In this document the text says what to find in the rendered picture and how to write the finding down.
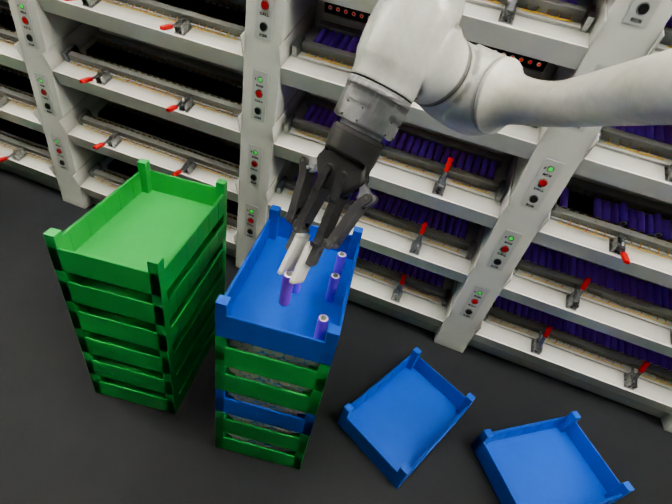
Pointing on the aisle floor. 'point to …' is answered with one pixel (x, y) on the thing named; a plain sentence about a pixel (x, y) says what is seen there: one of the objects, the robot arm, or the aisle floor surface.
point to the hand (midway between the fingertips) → (299, 258)
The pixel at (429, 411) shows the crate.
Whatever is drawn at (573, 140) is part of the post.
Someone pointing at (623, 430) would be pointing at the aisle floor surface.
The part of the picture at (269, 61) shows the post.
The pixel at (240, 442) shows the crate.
